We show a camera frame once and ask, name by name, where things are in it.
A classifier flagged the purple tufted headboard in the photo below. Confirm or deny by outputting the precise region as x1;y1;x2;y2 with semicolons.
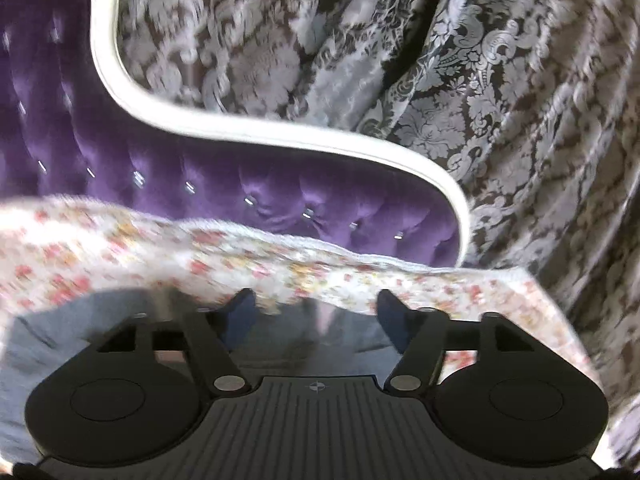
0;0;472;269

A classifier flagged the floral printed blanket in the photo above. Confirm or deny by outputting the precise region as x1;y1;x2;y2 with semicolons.
0;194;640;472

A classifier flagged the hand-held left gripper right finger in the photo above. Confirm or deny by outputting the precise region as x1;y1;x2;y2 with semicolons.
375;288;535;397

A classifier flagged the brown damask curtain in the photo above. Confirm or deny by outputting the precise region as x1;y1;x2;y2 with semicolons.
107;0;640;461

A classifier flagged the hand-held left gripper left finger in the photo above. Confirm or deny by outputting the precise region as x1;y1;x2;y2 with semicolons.
94;287;258;397

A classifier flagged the grey small garment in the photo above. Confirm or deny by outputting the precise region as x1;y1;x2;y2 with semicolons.
0;287;401;463

